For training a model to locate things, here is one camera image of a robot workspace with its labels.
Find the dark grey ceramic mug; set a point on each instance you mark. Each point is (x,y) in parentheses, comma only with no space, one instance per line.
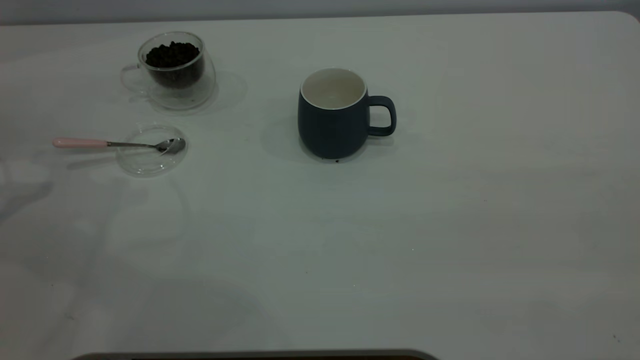
(330,130)

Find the dark coffee beans heap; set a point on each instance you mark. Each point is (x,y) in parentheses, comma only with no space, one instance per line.
(172,57)

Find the clear shallow glass dish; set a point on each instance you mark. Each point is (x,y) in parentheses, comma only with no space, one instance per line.
(150,165)

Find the clear double-wall glass cup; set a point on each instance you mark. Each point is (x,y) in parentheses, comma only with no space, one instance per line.
(201,96)

